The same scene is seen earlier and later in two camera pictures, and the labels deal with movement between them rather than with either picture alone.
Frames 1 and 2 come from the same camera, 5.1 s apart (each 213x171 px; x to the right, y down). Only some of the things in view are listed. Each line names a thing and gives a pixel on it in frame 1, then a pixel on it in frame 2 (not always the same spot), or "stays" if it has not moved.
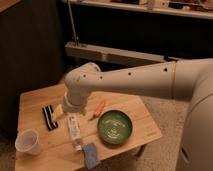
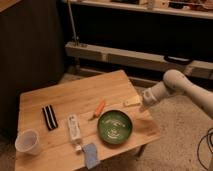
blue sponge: [90, 155] stays
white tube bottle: [73, 119] stays
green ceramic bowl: [114, 127] stays
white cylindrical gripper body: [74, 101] -> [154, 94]
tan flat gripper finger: [58, 111] -> [132, 101]
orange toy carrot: [99, 109] stays
